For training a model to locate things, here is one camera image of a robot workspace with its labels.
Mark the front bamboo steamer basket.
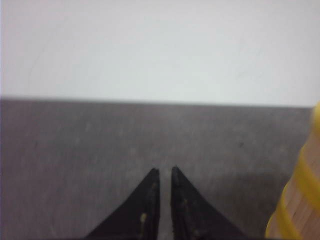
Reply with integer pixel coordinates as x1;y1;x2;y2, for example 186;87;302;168
264;103;320;240

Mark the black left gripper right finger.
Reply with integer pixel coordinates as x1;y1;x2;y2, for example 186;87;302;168
170;166;247;240

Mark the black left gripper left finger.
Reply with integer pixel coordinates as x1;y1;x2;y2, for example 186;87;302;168
85;168;160;240

